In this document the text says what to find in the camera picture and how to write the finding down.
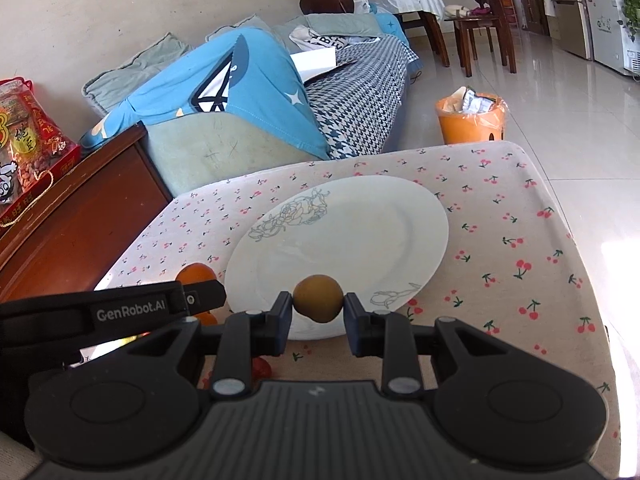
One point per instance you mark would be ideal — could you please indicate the brown kiwi front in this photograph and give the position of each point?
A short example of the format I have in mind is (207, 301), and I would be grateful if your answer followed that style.
(318, 297)

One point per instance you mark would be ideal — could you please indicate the dining table white cloth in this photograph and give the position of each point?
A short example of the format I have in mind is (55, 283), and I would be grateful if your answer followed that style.
(427, 14)

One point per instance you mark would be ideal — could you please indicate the blue printed blanket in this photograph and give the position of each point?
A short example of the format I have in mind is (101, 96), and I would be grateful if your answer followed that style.
(245, 73)

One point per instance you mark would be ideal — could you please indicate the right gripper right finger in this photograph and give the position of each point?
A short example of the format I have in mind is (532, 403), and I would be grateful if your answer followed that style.
(389, 337)

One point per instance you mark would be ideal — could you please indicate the cherry print tablecloth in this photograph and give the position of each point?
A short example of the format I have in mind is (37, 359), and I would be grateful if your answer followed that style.
(468, 231)

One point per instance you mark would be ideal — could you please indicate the pale green sofa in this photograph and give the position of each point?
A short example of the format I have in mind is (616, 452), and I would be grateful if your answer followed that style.
(197, 149)

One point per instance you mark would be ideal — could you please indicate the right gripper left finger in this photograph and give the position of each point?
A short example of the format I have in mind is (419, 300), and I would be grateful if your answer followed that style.
(244, 337)

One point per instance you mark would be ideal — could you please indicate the white floral plate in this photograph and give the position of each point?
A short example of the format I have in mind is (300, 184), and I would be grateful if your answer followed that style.
(382, 238)

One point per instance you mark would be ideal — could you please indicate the white chest freezer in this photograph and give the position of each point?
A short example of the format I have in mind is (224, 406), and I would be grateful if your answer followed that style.
(612, 45)

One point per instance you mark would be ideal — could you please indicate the dark wooden cabinet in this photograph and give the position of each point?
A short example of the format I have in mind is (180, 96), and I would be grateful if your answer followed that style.
(77, 230)

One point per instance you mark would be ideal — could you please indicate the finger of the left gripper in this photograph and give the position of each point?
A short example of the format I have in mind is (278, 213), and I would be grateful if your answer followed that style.
(78, 320)

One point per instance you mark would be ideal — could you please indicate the red snack gift bag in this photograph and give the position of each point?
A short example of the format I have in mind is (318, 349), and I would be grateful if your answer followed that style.
(34, 151)

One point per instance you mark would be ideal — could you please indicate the red tomato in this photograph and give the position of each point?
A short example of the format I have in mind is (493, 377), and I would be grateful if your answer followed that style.
(261, 370)

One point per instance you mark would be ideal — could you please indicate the houndstooth sofa cover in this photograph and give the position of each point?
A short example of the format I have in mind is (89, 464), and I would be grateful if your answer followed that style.
(360, 106)

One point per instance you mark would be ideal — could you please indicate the orange tangerine back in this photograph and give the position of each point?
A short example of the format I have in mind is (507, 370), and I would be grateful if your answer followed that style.
(207, 319)

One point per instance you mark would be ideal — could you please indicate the orange trash bin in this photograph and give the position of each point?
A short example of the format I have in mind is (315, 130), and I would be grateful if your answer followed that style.
(468, 116)

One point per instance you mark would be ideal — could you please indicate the refrigerator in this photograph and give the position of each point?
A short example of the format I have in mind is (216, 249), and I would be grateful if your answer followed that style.
(570, 5)

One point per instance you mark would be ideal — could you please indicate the sunlit orange tangerine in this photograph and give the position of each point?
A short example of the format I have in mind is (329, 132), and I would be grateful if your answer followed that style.
(195, 273)

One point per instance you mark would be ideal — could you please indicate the wooden chair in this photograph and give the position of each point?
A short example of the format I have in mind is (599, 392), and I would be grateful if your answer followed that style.
(490, 14)
(326, 6)

